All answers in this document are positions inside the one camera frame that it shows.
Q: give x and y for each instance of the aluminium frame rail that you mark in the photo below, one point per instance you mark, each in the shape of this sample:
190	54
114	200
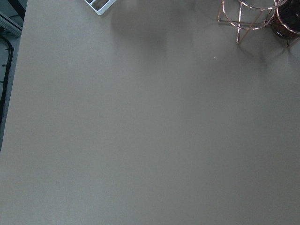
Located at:
9	25

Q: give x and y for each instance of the dark brown glass jar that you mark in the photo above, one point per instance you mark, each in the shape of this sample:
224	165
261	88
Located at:
286	22

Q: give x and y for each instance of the rose gold wire stand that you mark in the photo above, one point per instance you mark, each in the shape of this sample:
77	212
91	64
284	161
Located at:
249	15

